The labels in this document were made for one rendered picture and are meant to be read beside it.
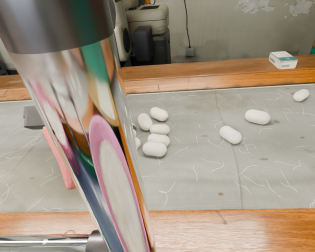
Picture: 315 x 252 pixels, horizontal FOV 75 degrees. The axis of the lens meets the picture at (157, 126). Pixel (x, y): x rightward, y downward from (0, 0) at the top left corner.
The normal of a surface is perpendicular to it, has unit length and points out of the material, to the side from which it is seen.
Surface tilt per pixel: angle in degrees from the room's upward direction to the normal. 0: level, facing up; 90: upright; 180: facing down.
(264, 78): 45
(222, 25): 90
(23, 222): 0
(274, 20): 89
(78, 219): 0
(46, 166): 0
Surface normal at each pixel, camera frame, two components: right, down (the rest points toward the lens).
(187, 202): -0.08, -0.80
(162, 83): -0.08, -0.14
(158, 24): -0.12, 0.60
